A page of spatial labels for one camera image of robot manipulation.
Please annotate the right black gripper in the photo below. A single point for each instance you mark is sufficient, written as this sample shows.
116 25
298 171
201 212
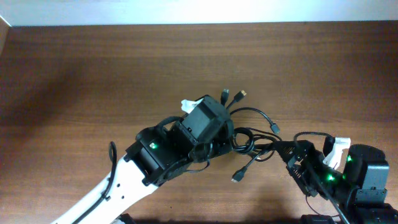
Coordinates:
314 157

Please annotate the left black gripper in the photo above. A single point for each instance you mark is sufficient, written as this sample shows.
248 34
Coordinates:
224 145

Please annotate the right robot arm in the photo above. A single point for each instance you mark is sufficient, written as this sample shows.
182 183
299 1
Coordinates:
354 176

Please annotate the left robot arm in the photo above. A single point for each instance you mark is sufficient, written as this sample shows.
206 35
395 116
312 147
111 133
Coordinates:
160 153

